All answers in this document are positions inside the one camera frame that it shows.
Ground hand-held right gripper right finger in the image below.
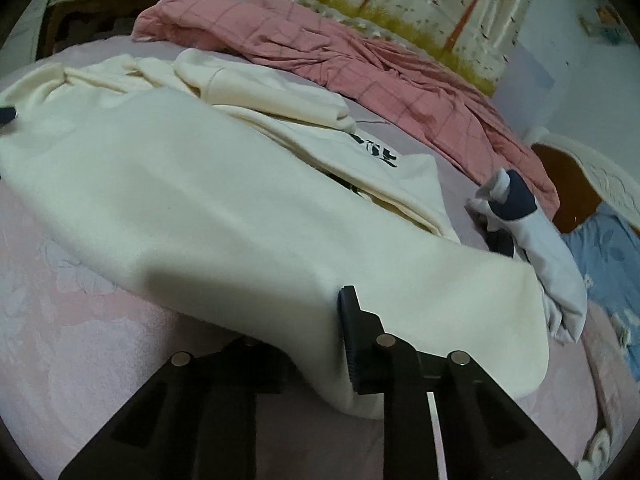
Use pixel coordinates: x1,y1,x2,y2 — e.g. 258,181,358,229
337,285,583,480

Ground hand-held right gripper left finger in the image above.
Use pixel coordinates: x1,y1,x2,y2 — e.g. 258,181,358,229
59,336,286,480

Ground cream white hoodie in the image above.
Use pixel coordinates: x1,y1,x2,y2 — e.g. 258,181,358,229
0,49,551,420

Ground dark wooden table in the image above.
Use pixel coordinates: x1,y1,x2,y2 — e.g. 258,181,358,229
37,0,151,58

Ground white and navy garment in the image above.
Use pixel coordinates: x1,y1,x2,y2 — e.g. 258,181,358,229
465,169,588,345

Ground white and wood headboard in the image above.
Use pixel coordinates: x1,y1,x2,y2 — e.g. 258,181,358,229
520,127,640,235

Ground blue floral pillow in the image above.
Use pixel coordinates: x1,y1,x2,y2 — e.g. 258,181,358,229
562,205,640,341

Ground pink checked quilt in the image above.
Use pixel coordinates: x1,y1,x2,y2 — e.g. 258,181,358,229
131,0,560,221

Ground tree print curtain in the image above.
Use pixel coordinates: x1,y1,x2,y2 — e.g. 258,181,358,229
252,0,538,96

